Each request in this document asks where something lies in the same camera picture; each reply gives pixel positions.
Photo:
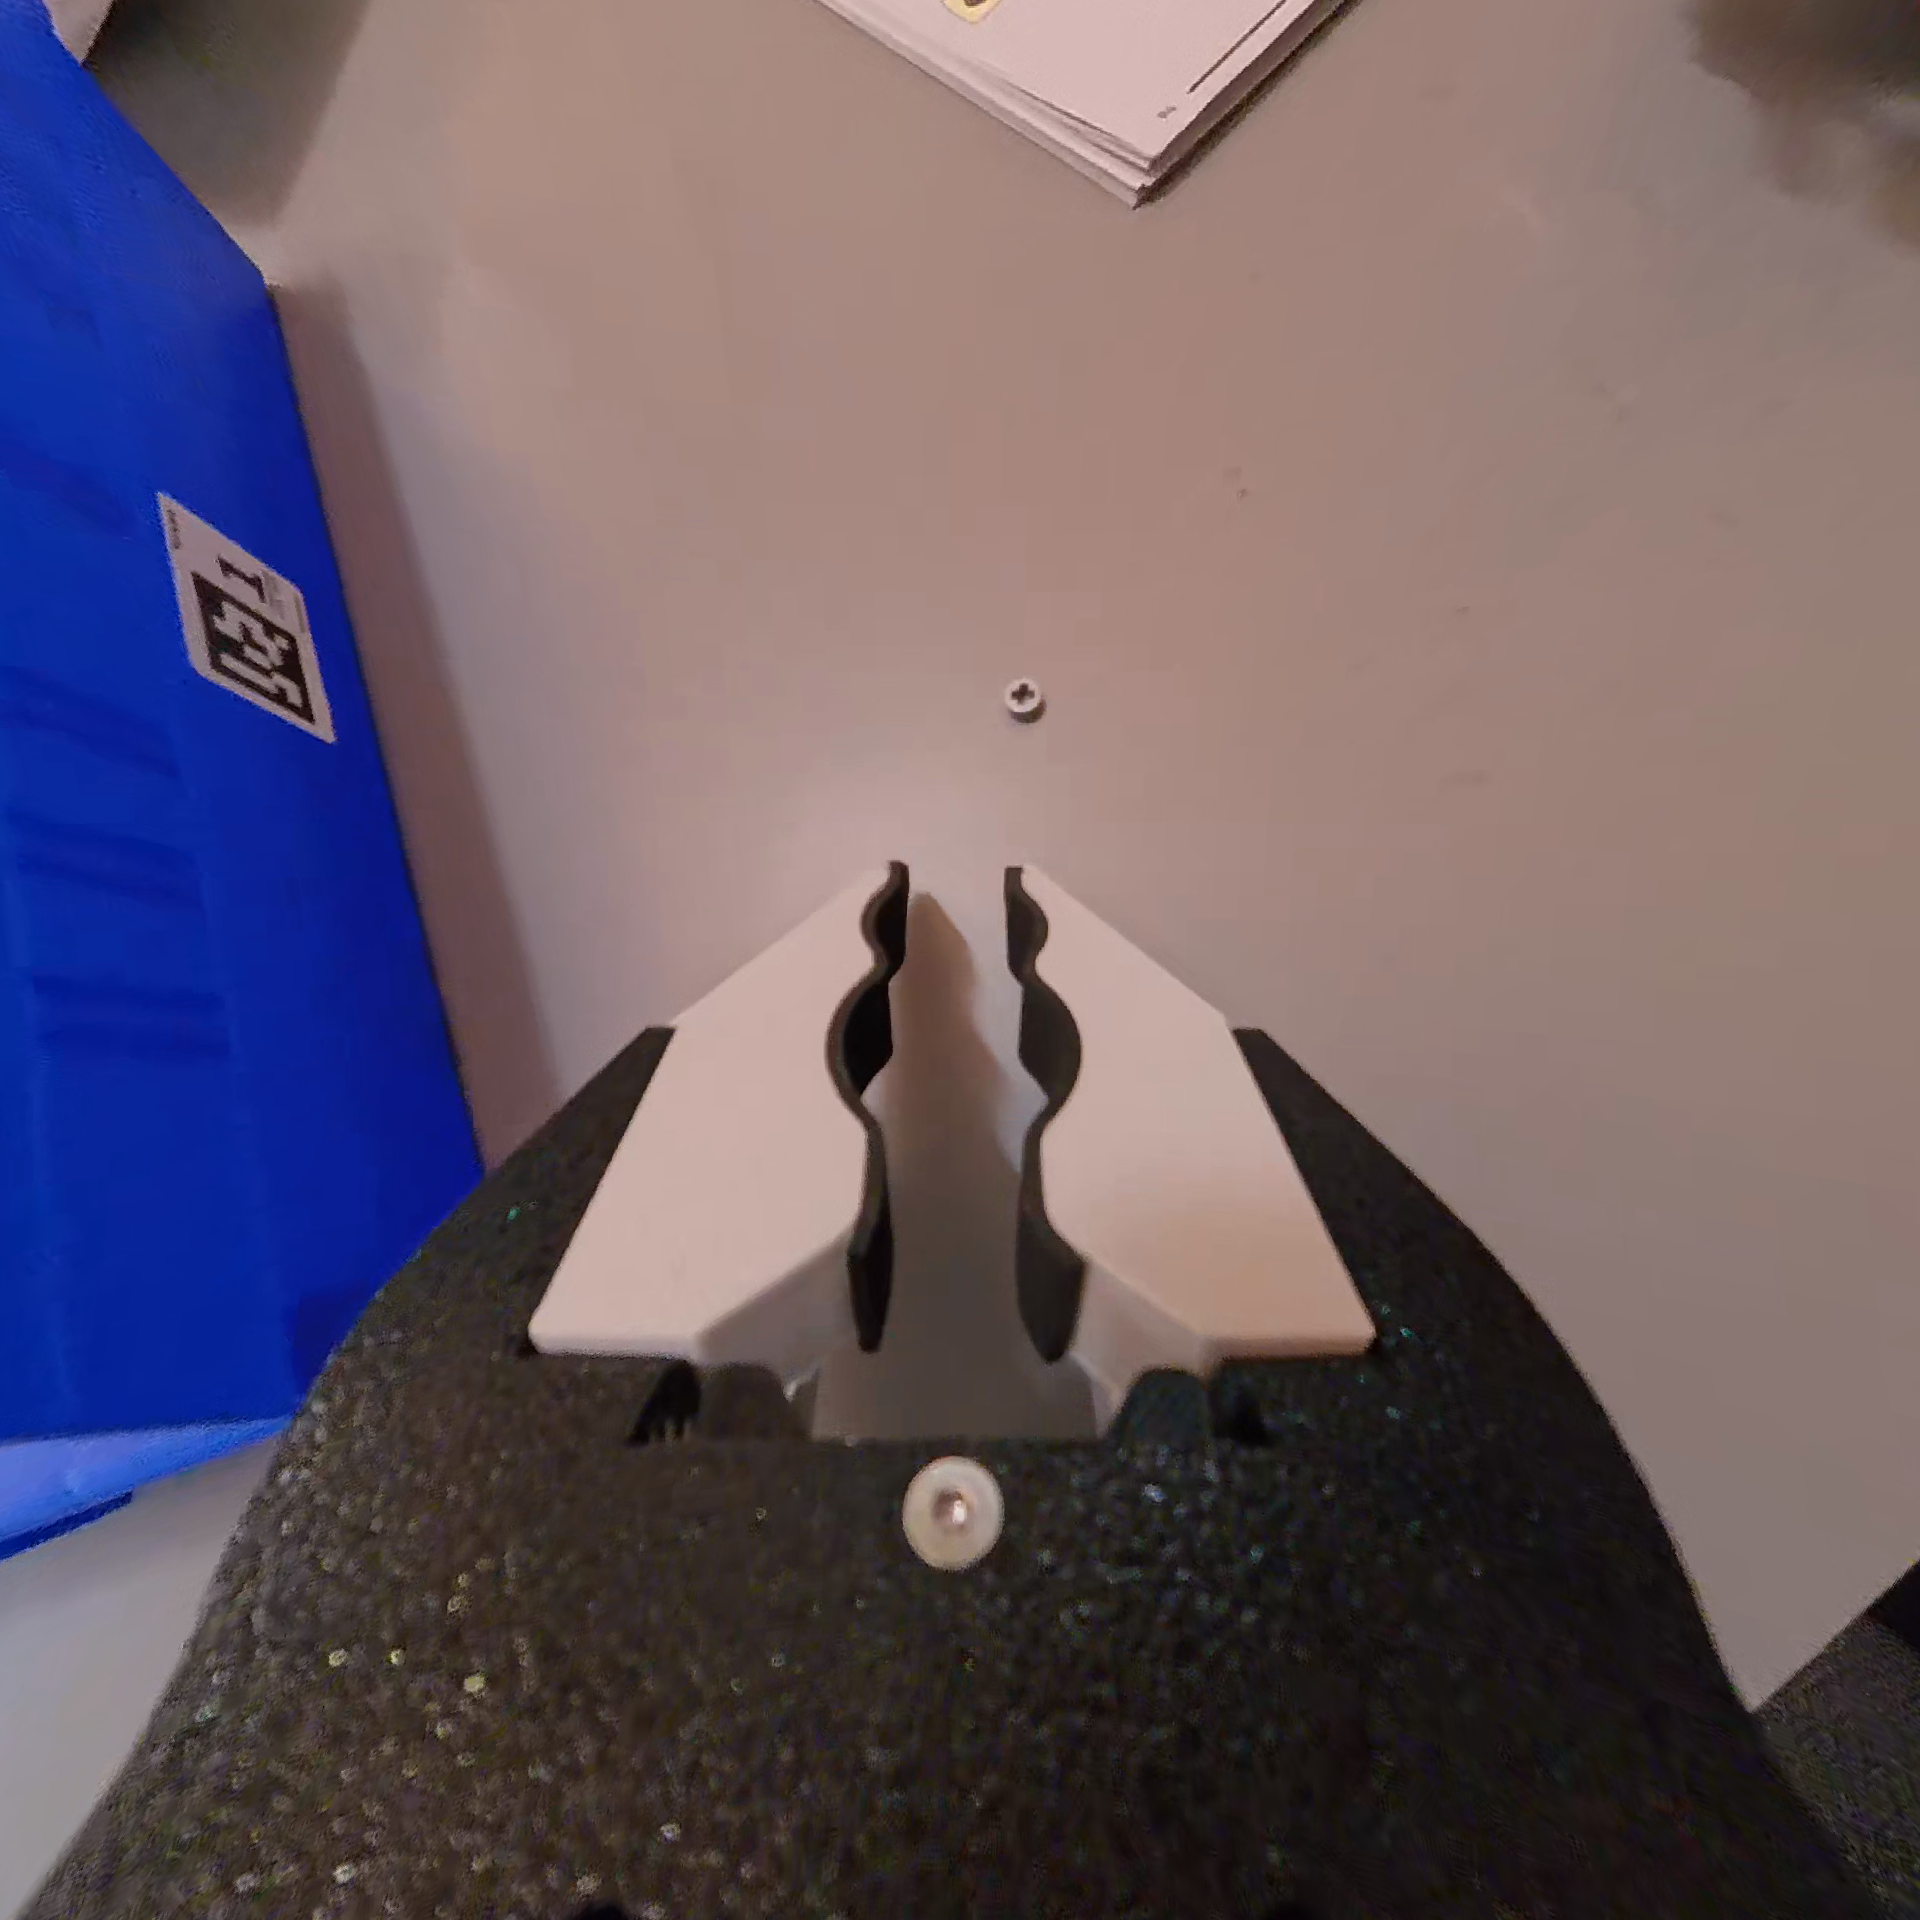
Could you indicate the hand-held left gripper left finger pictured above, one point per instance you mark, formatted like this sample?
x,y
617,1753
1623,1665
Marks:
x,y
705,1185

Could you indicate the grey desk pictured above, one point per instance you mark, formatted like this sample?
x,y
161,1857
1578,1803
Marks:
x,y
1350,599

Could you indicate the white instruction booklet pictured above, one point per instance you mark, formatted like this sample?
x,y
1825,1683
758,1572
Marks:
x,y
1110,77

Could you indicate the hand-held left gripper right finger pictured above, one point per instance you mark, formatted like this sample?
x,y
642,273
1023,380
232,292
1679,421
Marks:
x,y
1200,1185

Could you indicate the blue labelled plastic bin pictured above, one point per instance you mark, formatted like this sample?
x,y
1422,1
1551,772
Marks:
x,y
182,974

